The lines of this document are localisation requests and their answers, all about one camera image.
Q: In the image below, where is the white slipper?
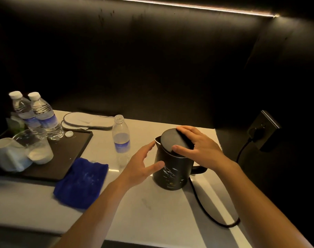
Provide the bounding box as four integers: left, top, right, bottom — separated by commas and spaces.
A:
63, 112, 115, 129
61, 120, 89, 131

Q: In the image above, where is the black serving tray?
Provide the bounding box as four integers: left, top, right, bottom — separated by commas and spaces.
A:
0, 129, 93, 182

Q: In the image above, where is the black wall socket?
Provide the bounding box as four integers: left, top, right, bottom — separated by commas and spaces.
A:
247, 110, 282, 153

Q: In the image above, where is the person's right forearm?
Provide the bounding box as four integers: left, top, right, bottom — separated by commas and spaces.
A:
216, 160, 314, 248

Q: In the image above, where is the white ceramic cup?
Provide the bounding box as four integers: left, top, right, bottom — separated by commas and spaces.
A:
0, 137, 33, 173

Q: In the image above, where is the black kettle power cord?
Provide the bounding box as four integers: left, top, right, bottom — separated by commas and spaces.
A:
188, 137, 253, 228

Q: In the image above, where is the person's left hand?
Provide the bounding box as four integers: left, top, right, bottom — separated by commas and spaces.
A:
117, 141, 165, 190

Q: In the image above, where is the light strip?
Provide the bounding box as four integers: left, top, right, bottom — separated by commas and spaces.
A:
100, 0, 279, 18

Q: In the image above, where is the green tea packet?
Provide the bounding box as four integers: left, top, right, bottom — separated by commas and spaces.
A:
6, 112, 26, 135

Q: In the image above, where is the sealed water bottle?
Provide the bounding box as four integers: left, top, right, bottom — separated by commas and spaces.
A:
9, 91, 48, 142
28, 92, 65, 141

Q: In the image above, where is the black electric kettle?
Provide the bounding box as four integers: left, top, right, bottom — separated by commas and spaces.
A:
152, 128, 208, 191

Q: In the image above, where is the person's left forearm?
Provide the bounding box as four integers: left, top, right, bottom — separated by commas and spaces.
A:
52, 175, 132, 248

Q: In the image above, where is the person's right hand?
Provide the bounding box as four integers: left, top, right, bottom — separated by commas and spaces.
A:
172, 126, 237, 173

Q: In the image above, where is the blue cloth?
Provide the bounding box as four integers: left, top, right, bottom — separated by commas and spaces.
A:
53, 157, 109, 210

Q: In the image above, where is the black power plug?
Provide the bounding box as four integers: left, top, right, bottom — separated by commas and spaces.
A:
250, 126, 262, 141

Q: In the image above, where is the clear drinking glass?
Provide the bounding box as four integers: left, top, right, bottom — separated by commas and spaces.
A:
13, 128, 54, 165

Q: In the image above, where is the open clear water bottle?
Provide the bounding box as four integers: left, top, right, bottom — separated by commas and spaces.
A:
112, 115, 132, 173

